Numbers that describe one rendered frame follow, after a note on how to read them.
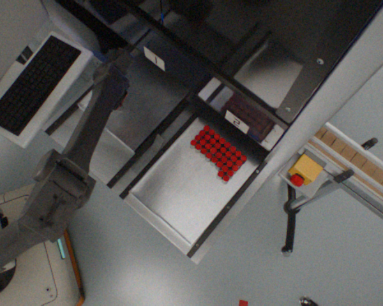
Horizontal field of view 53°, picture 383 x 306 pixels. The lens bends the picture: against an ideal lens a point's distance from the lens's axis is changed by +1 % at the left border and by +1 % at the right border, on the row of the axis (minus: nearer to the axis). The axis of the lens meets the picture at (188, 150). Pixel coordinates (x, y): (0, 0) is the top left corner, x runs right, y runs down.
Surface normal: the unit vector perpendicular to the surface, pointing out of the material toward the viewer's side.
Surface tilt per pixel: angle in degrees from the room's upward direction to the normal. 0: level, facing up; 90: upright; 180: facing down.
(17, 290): 0
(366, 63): 90
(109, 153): 0
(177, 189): 0
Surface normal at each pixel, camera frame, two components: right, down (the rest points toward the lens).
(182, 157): 0.01, -0.29
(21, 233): 0.00, 0.59
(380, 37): -0.65, 0.73
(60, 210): 0.70, -0.26
